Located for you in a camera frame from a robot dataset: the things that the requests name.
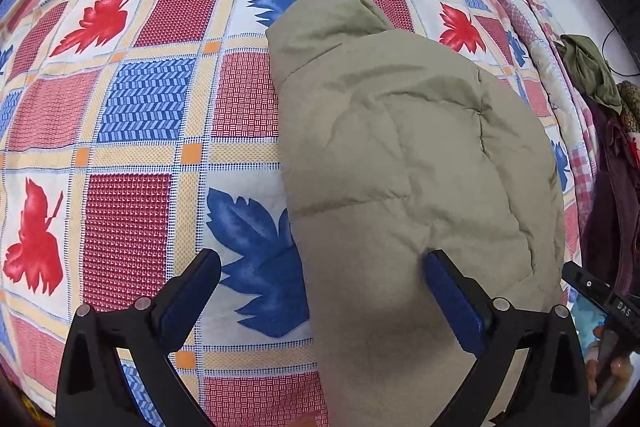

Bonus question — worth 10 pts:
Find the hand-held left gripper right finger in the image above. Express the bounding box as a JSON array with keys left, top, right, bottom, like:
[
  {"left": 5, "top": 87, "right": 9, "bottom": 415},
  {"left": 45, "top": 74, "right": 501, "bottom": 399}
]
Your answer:
[{"left": 424, "top": 250, "right": 592, "bottom": 427}]

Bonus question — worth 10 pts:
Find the person's right hand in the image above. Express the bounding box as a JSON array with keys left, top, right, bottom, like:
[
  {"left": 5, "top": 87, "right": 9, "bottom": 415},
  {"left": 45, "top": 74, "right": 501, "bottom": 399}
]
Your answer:
[{"left": 590, "top": 326, "right": 633, "bottom": 390}]

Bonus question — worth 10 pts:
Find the beige puffer jacket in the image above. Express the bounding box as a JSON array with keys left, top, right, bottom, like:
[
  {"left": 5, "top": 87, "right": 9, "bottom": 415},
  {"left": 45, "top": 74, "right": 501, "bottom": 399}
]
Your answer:
[{"left": 265, "top": 0, "right": 569, "bottom": 427}]

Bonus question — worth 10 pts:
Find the olive green cloth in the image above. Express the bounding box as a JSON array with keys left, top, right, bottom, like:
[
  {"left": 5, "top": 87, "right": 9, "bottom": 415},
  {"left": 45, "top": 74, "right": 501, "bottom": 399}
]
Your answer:
[{"left": 559, "top": 34, "right": 624, "bottom": 118}]

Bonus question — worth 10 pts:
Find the maroon cloth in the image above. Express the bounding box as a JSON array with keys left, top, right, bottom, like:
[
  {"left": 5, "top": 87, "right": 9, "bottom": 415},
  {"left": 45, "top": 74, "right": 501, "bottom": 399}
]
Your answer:
[{"left": 582, "top": 97, "right": 640, "bottom": 299}]

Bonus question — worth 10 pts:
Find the brown patterned cloth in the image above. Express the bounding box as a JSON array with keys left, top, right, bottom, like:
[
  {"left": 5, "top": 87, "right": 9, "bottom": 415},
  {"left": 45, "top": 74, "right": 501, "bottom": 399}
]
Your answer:
[{"left": 616, "top": 81, "right": 640, "bottom": 135}]

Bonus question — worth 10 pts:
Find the leaf-print patchwork bed sheet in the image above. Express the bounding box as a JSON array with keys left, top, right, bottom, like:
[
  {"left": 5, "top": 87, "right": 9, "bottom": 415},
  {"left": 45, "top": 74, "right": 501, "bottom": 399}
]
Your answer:
[{"left": 0, "top": 0, "right": 586, "bottom": 427}]

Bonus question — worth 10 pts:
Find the black monitor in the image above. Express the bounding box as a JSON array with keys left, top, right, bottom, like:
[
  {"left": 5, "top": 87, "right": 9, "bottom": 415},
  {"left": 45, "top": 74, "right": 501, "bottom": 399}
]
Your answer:
[{"left": 585, "top": 0, "right": 640, "bottom": 74}]

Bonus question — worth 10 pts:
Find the black cable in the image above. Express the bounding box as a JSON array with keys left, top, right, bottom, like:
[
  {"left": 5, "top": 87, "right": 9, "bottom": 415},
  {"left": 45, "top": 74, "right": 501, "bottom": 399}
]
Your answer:
[{"left": 601, "top": 26, "right": 640, "bottom": 78}]

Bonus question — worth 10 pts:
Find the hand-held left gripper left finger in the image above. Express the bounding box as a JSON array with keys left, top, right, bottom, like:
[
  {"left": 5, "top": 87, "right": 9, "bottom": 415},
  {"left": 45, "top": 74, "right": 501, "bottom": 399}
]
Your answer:
[{"left": 55, "top": 249, "right": 222, "bottom": 427}]

